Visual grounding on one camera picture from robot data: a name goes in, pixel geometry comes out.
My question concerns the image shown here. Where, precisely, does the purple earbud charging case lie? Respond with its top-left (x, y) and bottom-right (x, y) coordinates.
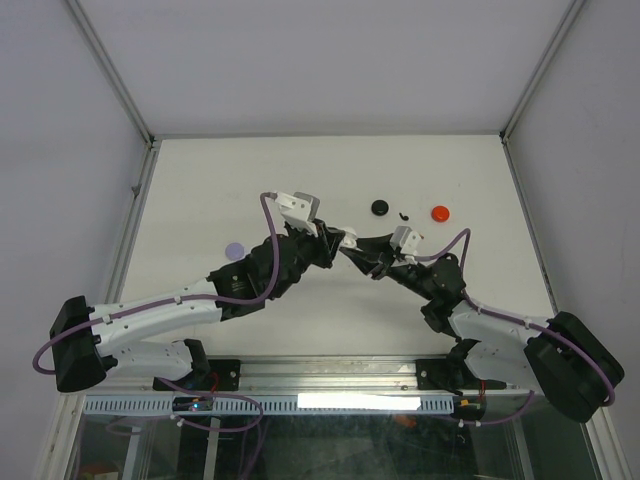
top-left (224, 242), bottom-right (245, 261)

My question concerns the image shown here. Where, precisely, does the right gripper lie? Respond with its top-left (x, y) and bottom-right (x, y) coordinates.
top-left (340, 233), bottom-right (434, 301)

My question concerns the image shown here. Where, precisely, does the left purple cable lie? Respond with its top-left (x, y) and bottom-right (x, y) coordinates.
top-left (32, 190), bottom-right (286, 376)

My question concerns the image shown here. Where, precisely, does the left aluminium frame post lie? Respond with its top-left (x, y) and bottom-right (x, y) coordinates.
top-left (63, 0), bottom-right (154, 144)

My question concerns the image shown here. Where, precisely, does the aluminium mounting rail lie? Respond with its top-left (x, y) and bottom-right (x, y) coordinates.
top-left (62, 352), bottom-right (601, 396)

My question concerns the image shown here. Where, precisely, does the black earbud charging case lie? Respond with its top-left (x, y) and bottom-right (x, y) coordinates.
top-left (370, 199), bottom-right (389, 217)

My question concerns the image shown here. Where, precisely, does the slotted cable duct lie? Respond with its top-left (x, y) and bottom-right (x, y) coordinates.
top-left (83, 393), bottom-right (454, 417)

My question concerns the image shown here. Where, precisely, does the red earbud charging case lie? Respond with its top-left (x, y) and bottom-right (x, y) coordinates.
top-left (431, 205), bottom-right (450, 223)

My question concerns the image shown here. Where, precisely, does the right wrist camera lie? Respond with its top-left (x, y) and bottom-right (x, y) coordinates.
top-left (389, 226), bottom-right (423, 264)

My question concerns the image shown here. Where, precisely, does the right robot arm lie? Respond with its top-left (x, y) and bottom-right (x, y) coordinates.
top-left (340, 227), bottom-right (624, 423)

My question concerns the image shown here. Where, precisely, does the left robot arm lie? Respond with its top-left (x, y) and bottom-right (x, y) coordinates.
top-left (49, 220), bottom-right (356, 393)

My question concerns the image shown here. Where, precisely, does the white earbud charging case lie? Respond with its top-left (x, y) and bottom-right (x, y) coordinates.
top-left (340, 227), bottom-right (358, 249)

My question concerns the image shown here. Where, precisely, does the right aluminium frame post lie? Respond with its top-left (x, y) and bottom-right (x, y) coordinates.
top-left (499, 0), bottom-right (589, 144)

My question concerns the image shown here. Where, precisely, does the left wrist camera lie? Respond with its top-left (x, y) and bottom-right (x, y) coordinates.
top-left (275, 192), bottom-right (320, 237)

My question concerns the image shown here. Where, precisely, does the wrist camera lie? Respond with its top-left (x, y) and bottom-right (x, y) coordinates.
top-left (275, 192), bottom-right (320, 237)
top-left (389, 226), bottom-right (423, 264)

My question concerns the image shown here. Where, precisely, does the aluminium frame post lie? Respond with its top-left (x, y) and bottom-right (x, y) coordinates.
top-left (63, 0), bottom-right (154, 144)
top-left (499, 0), bottom-right (589, 144)

